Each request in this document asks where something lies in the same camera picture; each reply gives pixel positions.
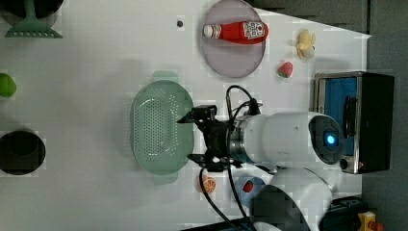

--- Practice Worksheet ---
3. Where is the yellow red emergency button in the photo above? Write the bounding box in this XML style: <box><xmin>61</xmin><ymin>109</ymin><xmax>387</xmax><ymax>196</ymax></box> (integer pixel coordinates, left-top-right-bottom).
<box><xmin>357</xmin><ymin>212</ymin><xmax>384</xmax><ymax>231</ymax></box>

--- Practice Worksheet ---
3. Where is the green toy fruit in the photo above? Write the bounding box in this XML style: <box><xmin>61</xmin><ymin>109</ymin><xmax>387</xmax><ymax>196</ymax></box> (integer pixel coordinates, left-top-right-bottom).
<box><xmin>0</xmin><ymin>73</ymin><xmax>17</xmax><ymax>97</ymax></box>

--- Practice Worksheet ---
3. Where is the green plastic strainer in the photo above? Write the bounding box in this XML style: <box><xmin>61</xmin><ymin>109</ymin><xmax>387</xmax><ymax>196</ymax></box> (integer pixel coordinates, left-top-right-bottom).
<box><xmin>131</xmin><ymin>70</ymin><xmax>194</xmax><ymax>185</ymax></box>

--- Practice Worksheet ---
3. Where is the peeled toy banana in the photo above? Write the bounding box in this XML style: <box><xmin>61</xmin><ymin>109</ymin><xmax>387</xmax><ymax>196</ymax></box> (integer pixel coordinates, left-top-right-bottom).
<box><xmin>296</xmin><ymin>29</ymin><xmax>316</xmax><ymax>60</ymax></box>

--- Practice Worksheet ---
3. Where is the grey round plate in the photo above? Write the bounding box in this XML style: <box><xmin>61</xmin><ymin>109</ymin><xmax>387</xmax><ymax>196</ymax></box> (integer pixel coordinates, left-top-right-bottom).
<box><xmin>201</xmin><ymin>0</ymin><xmax>269</xmax><ymax>78</ymax></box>

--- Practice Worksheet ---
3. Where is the small strawberry in bowl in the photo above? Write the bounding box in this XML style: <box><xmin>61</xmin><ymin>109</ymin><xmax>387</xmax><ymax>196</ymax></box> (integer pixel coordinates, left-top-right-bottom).
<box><xmin>242</xmin><ymin>181</ymin><xmax>253</xmax><ymax>193</ymax></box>

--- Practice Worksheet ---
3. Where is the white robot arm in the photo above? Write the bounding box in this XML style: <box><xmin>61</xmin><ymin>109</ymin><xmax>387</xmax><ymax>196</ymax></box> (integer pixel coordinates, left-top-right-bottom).
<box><xmin>179</xmin><ymin>108</ymin><xmax>345</xmax><ymax>231</ymax></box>

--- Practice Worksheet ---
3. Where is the green spatula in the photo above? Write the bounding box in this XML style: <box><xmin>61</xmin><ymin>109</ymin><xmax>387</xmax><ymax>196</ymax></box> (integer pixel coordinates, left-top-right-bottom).
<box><xmin>5</xmin><ymin>0</ymin><xmax>63</xmax><ymax>39</ymax></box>

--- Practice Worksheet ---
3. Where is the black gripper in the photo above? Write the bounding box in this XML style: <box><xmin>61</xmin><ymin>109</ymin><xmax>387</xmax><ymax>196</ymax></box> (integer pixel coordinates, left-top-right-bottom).
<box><xmin>178</xmin><ymin>112</ymin><xmax>230</xmax><ymax>172</ymax></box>

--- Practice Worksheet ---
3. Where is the blue bowl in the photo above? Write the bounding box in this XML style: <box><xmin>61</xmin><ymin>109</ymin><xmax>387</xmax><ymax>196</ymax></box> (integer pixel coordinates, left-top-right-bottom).
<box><xmin>234</xmin><ymin>175</ymin><xmax>266</xmax><ymax>208</ymax></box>

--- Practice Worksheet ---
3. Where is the black toaster oven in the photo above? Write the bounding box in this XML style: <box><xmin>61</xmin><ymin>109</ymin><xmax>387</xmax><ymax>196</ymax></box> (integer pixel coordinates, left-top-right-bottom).
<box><xmin>314</xmin><ymin>71</ymin><xmax>395</xmax><ymax>174</ymax></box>

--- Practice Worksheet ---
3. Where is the red ketchup bottle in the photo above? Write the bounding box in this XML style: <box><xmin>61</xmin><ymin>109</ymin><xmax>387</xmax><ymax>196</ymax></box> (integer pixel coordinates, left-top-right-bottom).
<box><xmin>203</xmin><ymin>21</ymin><xmax>268</xmax><ymax>44</ymax></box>

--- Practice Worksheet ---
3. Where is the orange slice toy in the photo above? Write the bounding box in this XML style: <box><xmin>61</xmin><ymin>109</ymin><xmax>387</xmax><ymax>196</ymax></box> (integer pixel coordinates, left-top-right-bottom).
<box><xmin>197</xmin><ymin>175</ymin><xmax>217</xmax><ymax>194</ymax></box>

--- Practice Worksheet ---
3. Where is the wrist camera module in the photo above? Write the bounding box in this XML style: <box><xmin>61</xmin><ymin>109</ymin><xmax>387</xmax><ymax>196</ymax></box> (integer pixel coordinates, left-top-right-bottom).
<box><xmin>191</xmin><ymin>105</ymin><xmax>217</xmax><ymax>120</ymax></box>

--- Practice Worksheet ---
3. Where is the red toy strawberry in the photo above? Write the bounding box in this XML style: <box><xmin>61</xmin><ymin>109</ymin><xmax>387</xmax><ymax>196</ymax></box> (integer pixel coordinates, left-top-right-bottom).
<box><xmin>277</xmin><ymin>62</ymin><xmax>293</xmax><ymax>78</ymax></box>

